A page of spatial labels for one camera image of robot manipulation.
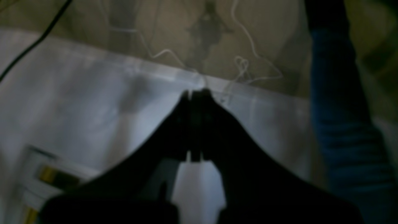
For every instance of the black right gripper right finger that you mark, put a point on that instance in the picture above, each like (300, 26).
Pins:
(257, 189)

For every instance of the white box with gold strips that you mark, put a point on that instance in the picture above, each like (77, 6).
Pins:
(43, 175)

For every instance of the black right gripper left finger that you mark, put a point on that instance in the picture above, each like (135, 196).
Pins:
(130, 192)

